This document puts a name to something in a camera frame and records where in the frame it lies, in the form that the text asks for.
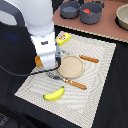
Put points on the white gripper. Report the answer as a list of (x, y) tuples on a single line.
[(47, 49)]

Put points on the yellow butter block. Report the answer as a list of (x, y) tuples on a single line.
[(63, 38)]

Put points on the yellow toy banana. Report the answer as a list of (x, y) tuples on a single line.
[(55, 95)]

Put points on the red toy tomato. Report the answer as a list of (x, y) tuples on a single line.
[(87, 11)]

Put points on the toy bread loaf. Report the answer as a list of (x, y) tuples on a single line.
[(38, 61)]

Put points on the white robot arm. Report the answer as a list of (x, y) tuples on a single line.
[(37, 17)]

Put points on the round wooden plate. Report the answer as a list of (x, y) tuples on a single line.
[(71, 66)]

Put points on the left grey pot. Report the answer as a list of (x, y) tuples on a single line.
[(70, 9)]

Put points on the grey pot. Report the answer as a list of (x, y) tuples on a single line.
[(96, 9), (70, 9)]

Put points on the woven beige placemat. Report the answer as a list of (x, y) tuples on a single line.
[(75, 105)]

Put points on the right grey pot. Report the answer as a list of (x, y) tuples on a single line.
[(96, 9)]

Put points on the pink mat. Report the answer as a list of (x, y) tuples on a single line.
[(106, 27)]

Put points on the cream bowl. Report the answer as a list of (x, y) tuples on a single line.
[(122, 15)]

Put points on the fork with wooden handle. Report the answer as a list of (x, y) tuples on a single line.
[(71, 82)]

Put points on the knife with wooden handle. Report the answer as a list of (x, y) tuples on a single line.
[(81, 56)]

